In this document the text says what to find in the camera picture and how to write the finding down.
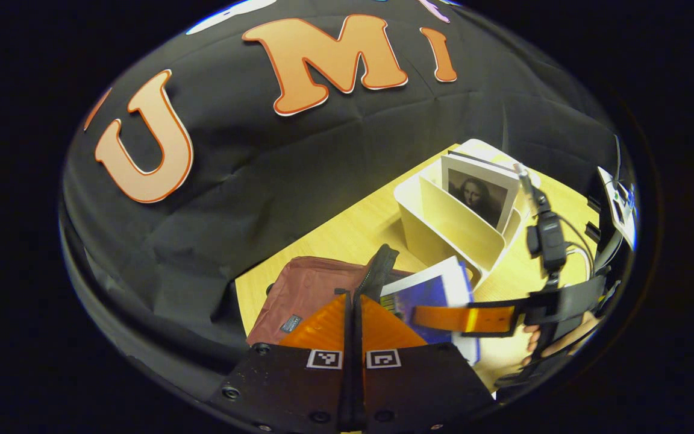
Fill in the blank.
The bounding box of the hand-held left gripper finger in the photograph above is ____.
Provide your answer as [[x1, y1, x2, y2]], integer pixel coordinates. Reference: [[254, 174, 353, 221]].
[[211, 289, 354, 432], [353, 292, 498, 432]]

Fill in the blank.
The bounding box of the blue book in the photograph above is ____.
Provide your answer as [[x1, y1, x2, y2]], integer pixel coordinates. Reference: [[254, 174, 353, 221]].
[[380, 256, 481, 365]]

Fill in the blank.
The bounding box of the white portrait cover book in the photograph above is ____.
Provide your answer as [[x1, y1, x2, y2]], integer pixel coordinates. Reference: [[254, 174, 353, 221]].
[[440, 151, 522, 233]]

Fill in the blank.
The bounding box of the white bookshelf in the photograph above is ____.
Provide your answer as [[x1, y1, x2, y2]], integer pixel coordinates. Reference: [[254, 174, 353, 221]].
[[393, 139, 542, 290]]

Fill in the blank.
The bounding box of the black backdrop cloth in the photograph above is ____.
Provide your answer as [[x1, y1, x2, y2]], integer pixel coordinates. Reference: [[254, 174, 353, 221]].
[[58, 0, 625, 404]]

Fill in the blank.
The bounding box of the maroon schoolbag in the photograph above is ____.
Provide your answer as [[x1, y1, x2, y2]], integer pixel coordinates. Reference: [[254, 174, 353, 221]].
[[246, 244, 420, 348]]

